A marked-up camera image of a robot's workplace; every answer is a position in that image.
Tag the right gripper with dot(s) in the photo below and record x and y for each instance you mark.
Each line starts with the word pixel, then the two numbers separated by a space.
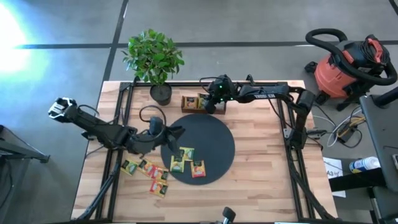
pixel 220 90

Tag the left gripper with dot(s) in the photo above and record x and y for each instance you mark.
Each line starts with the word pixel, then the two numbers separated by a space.
pixel 152 143

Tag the lemon lime green tea bag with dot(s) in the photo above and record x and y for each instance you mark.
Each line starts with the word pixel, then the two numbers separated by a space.
pixel 129 167
pixel 202 101
pixel 177 165
pixel 188 154

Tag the brown wooden tea organizer box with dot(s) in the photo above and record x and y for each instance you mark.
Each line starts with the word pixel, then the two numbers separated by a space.
pixel 192 111

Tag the mango orange tea bag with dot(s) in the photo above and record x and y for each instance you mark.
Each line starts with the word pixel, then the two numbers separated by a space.
pixel 198 169
pixel 159 188
pixel 160 174
pixel 146 167
pixel 190 102

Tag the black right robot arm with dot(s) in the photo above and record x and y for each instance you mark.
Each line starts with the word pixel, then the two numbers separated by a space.
pixel 264 91

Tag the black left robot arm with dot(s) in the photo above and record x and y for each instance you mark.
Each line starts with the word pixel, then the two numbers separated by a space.
pixel 99 130

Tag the round dark woven placemat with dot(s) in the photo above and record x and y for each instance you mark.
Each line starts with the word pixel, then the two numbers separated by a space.
pixel 214 140

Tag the green plant in black pot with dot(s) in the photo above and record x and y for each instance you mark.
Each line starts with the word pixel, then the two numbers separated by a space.
pixel 155 56

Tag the red and black shop vacuum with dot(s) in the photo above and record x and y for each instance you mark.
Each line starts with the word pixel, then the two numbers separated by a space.
pixel 329 77

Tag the black power strip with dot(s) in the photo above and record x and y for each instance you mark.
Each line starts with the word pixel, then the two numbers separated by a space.
pixel 345 134

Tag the white paper sheet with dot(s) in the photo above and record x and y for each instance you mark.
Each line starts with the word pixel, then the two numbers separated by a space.
pixel 337 165

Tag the black metal cart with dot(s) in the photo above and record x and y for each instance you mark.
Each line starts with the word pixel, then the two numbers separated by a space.
pixel 18 152

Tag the white and blue spray can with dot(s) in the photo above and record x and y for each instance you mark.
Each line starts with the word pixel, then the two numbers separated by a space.
pixel 365 164

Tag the black desk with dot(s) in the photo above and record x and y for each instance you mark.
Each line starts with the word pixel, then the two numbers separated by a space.
pixel 382 133

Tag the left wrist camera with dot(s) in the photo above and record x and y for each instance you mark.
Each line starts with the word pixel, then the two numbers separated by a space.
pixel 156 125

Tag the black aluminium table frame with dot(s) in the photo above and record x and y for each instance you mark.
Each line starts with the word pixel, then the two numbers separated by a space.
pixel 180 84

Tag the black frame clamp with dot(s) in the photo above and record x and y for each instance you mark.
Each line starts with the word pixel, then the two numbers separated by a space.
pixel 249 77

